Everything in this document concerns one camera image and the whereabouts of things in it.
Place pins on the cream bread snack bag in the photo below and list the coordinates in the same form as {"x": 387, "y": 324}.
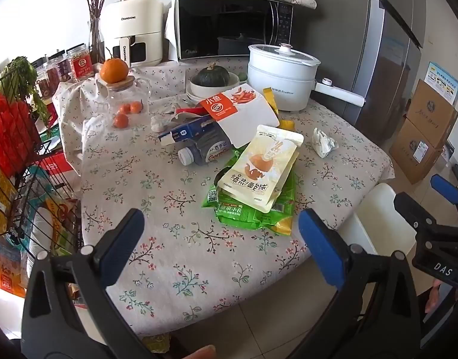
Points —
{"x": 258, "y": 172}

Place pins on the white plastic bin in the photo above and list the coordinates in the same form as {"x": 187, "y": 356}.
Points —
{"x": 375, "y": 209}

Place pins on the person's right hand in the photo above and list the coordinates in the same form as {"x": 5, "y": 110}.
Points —
{"x": 434, "y": 295}

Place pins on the person's left hand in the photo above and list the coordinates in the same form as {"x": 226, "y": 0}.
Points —
{"x": 200, "y": 353}

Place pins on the dark green pumpkin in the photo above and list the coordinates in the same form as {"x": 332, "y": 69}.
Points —
{"x": 212, "y": 76}

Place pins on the small orange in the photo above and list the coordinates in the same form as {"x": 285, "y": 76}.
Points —
{"x": 124, "y": 109}
{"x": 121, "y": 120}
{"x": 136, "y": 107}

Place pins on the glass jar of dried fruit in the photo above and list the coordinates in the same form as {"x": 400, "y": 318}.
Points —
{"x": 45, "y": 82}
{"x": 60, "y": 68}

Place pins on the white shallow bowl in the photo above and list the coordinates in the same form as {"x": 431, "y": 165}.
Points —
{"x": 193, "y": 95}
{"x": 193, "y": 101}

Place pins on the green snack bag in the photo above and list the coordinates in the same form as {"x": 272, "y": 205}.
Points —
{"x": 244, "y": 215}

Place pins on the colourful snack packet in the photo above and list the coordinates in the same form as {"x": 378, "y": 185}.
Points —
{"x": 60, "y": 217}

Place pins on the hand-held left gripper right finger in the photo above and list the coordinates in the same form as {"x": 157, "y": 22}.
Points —
{"x": 322, "y": 250}

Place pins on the white air fryer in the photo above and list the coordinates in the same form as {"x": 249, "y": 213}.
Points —
{"x": 131, "y": 18}

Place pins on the yellow foil wrapper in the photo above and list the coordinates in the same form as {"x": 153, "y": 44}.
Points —
{"x": 270, "y": 99}

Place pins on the orange printed bag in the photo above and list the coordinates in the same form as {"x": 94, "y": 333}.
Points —
{"x": 4, "y": 269}

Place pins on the blue white box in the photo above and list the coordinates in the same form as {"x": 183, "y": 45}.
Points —
{"x": 187, "y": 131}

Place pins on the glass jar wooden lid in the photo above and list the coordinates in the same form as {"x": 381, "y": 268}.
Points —
{"x": 120, "y": 95}

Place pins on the green vegetable piece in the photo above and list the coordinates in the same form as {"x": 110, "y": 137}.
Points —
{"x": 243, "y": 76}

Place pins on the black microwave oven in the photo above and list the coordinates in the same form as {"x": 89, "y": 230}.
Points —
{"x": 221, "y": 18}

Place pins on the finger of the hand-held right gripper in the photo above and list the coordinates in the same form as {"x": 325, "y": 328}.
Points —
{"x": 444, "y": 189}
{"x": 412, "y": 209}

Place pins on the glass jar red label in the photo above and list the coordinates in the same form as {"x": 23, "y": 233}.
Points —
{"x": 81, "y": 63}

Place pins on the blue white printed carton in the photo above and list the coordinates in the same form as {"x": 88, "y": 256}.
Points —
{"x": 444, "y": 82}

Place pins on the clear plastic bottle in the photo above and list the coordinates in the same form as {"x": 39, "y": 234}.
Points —
{"x": 210, "y": 151}

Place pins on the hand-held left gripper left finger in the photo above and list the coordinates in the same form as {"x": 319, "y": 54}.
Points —
{"x": 121, "y": 246}

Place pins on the red white wrapper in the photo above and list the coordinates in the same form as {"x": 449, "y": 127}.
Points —
{"x": 189, "y": 111}

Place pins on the garlic bulb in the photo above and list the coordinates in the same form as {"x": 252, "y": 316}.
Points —
{"x": 157, "y": 123}

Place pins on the white electric cooking pot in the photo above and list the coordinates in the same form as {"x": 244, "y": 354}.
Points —
{"x": 277, "y": 82}

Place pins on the glass vase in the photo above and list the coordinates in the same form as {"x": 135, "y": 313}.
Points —
{"x": 96, "y": 41}

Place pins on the large orange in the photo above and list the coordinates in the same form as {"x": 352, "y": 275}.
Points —
{"x": 114, "y": 70}

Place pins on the floral tablecloth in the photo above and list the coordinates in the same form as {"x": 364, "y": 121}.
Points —
{"x": 169, "y": 239}

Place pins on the white snack pack orange label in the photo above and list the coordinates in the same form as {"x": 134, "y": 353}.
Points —
{"x": 247, "y": 123}

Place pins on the red mesh bag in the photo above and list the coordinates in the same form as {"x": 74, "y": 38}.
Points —
{"x": 8, "y": 131}

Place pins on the white tissue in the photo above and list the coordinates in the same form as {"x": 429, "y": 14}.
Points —
{"x": 322, "y": 142}

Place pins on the white flower print bowl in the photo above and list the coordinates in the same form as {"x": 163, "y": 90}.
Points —
{"x": 232, "y": 80}

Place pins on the grey refrigerator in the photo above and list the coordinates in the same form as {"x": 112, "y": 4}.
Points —
{"x": 386, "y": 63}

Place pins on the leafy green herbs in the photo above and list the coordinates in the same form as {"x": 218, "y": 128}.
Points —
{"x": 21, "y": 73}

